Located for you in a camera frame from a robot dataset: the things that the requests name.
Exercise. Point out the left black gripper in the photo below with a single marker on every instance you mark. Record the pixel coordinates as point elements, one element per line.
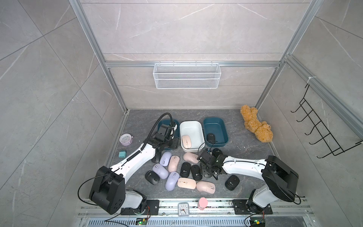
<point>175,144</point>

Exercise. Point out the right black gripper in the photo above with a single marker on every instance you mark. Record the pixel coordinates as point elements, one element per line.
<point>203,168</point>

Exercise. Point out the pink mouse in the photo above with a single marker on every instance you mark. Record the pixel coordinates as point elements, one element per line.
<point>186,183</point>
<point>173,163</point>
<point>191,157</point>
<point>206,187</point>
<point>186,141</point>

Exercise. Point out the purple mouse bottom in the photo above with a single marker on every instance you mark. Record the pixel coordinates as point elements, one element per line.
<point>172,181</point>

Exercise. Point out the purple mouse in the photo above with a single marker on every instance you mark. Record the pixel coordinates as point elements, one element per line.
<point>160,171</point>
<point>172,181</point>
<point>165,158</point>

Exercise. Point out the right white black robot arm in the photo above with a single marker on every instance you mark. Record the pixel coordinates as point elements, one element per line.
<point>280,180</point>

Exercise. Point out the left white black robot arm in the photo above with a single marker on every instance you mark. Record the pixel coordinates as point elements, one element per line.
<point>108,189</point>

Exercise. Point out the left teal storage box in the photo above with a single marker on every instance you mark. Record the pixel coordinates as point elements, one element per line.
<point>170,132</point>

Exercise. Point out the teal storage box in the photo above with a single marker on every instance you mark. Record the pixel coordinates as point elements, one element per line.
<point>216,126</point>
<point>170,132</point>

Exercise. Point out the white storage box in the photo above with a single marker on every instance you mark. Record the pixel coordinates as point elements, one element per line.
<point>194,130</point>

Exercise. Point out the right teal storage box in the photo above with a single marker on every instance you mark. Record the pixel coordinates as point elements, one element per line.
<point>216,126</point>

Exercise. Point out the purple mouse top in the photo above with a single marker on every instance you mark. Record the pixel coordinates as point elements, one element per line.
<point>165,158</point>

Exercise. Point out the purple mouse middle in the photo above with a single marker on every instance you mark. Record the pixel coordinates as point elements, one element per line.
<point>160,171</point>

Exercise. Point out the pink cylinder object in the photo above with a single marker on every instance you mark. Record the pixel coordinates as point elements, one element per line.
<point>202,203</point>

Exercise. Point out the small teal block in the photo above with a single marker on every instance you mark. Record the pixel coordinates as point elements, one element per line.
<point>122,154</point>

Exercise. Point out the small white desk clock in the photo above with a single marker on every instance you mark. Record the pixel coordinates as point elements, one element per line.
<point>183,209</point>

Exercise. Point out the brown teddy bear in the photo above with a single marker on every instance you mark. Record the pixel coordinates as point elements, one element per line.
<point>262,130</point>

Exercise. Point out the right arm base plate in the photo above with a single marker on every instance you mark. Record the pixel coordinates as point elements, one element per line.
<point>241,207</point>

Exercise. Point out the white wire mesh basket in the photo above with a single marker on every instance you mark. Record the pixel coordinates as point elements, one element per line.
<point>186,75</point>

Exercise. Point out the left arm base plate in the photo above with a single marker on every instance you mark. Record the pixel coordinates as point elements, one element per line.
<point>147,207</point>

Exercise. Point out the black wall hook rack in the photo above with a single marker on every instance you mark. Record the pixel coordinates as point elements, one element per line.
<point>321,128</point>

